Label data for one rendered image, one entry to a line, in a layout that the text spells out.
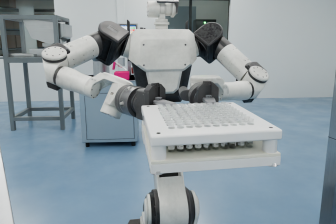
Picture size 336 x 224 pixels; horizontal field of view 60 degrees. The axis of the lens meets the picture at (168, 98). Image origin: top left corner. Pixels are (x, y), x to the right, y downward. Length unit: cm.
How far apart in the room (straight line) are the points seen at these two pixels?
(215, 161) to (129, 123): 277
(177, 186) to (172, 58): 49
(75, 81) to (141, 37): 33
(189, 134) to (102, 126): 283
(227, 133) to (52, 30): 373
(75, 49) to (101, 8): 489
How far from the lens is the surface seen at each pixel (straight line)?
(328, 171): 150
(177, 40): 115
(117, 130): 332
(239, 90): 106
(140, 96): 78
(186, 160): 53
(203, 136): 52
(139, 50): 114
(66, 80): 97
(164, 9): 121
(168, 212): 110
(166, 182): 113
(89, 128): 335
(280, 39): 648
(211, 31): 125
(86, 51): 112
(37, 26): 420
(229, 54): 120
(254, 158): 57
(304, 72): 677
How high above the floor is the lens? 117
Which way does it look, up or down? 11 degrees down
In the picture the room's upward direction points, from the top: straight up
